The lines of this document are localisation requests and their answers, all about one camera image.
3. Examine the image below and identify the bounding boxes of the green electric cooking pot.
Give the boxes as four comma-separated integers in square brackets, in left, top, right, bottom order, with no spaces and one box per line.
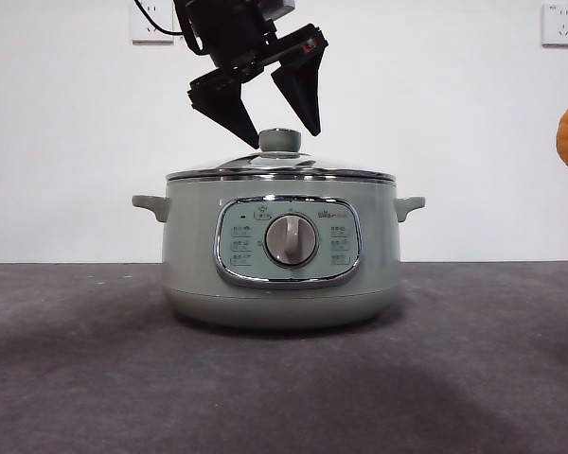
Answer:
[132,178,427,331]

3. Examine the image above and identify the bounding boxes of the white wall socket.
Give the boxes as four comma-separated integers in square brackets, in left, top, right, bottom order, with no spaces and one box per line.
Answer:
[541,3,568,48]
[132,0,176,46]

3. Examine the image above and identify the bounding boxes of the glass lid with green knob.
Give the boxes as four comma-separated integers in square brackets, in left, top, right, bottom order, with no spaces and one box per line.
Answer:
[166,128,397,183]

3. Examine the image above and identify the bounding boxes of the black cable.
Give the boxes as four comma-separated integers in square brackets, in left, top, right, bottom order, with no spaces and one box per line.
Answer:
[134,0,186,37]

